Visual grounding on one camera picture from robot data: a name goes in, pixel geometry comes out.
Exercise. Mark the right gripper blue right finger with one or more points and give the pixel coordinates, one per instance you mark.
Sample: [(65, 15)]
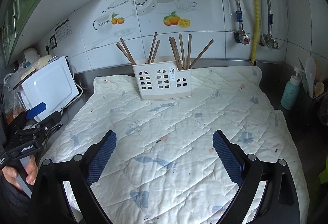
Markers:
[(224, 149)]

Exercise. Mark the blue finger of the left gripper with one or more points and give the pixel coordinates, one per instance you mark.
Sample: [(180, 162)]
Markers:
[(32, 113)]

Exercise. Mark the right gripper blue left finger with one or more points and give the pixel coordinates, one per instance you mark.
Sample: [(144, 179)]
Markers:
[(98, 156)]

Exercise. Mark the brown wooden chopstick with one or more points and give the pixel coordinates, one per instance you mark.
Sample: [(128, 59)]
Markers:
[(127, 51), (201, 53), (173, 51), (182, 52), (178, 60), (152, 47), (155, 51), (189, 51)]

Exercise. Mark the white microwave oven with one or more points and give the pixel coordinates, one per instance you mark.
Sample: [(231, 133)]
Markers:
[(52, 84)]

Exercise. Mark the quilted white patterned mat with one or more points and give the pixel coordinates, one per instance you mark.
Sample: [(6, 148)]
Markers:
[(164, 168)]

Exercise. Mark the teal soap pump bottle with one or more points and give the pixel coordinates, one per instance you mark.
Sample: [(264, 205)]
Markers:
[(291, 90)]

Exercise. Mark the white instruction sticker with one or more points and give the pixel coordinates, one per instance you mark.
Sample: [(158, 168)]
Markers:
[(63, 30)]

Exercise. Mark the dark utensil pot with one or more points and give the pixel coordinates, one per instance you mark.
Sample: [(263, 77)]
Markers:
[(314, 110)]

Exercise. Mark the cream house-shaped utensil holder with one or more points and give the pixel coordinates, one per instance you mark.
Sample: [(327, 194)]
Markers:
[(162, 79)]

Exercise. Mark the wooden spoon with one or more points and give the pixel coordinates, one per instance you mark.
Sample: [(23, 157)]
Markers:
[(319, 89)]

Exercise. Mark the white plastic spatula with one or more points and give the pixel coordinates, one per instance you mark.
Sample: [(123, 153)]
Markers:
[(310, 71)]

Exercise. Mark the chrome angle valve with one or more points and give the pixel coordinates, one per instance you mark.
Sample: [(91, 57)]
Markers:
[(268, 41)]

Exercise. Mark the red-capped water valve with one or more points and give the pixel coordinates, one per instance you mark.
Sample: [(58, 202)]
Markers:
[(241, 37)]

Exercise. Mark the black wall socket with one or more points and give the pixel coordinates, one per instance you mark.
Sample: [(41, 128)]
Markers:
[(53, 42)]

